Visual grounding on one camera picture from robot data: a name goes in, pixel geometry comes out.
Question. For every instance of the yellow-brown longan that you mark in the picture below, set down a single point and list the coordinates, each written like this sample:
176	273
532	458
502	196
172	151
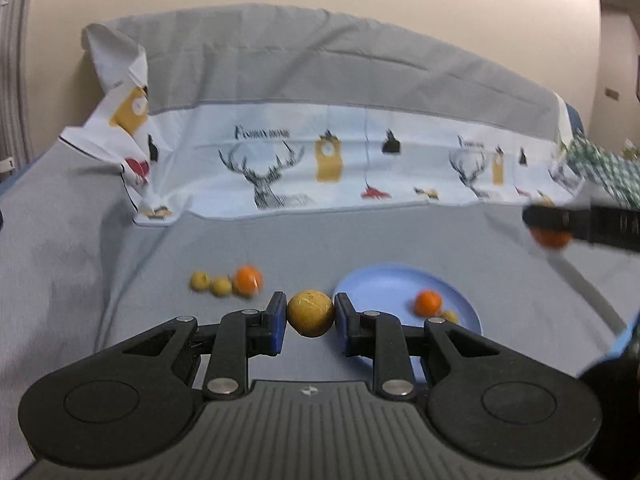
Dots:
450	316
200	280
310	312
221	287

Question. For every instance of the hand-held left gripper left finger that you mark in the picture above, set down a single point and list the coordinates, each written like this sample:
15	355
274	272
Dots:
276	322

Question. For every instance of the grey printed bed sheet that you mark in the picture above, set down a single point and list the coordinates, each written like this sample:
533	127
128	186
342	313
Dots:
320	240

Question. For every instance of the wall outlet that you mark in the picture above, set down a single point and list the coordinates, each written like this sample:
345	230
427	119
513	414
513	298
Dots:
611	93

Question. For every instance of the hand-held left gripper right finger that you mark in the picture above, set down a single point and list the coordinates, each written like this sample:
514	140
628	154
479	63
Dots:
342	322

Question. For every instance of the grey curtain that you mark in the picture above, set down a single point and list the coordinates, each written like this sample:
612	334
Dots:
12	60

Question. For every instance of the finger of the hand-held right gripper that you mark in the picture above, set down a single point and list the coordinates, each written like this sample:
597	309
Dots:
550	217

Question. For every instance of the plastic-wrapped orange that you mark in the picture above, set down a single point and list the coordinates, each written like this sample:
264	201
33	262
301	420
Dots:
248	280
550	241

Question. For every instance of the blue plate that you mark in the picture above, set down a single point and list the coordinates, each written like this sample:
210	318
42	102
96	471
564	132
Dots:
390	285

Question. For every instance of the bare orange tangerine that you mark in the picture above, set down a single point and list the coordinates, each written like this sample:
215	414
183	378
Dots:
428	303

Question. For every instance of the green checkered cloth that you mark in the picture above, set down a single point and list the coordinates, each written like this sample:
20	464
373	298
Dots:
605	167

